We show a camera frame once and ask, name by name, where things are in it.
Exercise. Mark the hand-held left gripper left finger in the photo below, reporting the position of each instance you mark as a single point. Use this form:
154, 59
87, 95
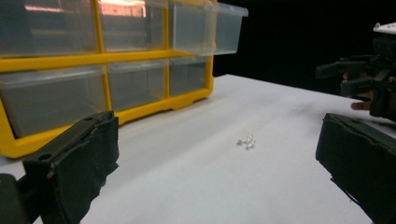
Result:
74, 161

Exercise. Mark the pulled-out clear plastic drawer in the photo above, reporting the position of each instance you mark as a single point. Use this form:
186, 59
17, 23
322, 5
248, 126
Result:
205, 31

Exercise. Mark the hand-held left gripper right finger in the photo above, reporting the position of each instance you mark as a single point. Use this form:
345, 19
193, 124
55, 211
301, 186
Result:
361, 161

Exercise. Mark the pile of small white beads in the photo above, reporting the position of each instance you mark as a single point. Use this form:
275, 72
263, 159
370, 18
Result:
247, 142

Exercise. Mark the yellow and black drawer cabinet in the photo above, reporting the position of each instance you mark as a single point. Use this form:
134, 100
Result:
140, 57

